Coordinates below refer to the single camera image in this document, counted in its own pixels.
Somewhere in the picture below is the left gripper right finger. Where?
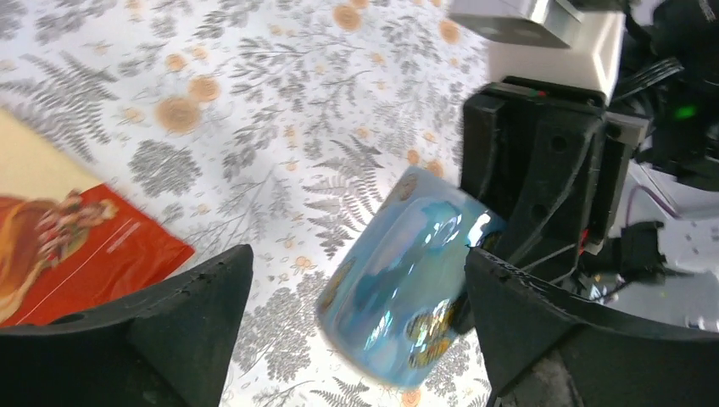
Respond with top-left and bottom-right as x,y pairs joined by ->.
465,248 -> 718,406

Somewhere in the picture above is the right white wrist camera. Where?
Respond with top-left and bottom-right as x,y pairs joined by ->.
448,0 -> 625,101

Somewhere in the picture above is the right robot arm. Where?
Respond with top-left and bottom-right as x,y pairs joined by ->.
449,1 -> 718,282

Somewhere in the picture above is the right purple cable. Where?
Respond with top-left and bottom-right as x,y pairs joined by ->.
624,182 -> 681,221

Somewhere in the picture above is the blue iridescent mug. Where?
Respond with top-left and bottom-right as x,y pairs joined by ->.
316,167 -> 505,388

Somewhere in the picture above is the cassava chips bag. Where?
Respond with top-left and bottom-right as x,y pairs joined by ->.
1,113 -> 194,326

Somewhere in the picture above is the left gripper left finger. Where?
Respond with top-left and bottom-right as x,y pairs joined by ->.
1,244 -> 254,407

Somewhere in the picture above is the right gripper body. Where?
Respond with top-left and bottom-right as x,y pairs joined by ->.
460,77 -> 630,282

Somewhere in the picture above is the floral tablecloth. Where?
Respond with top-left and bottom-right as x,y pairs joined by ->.
1,0 -> 489,406

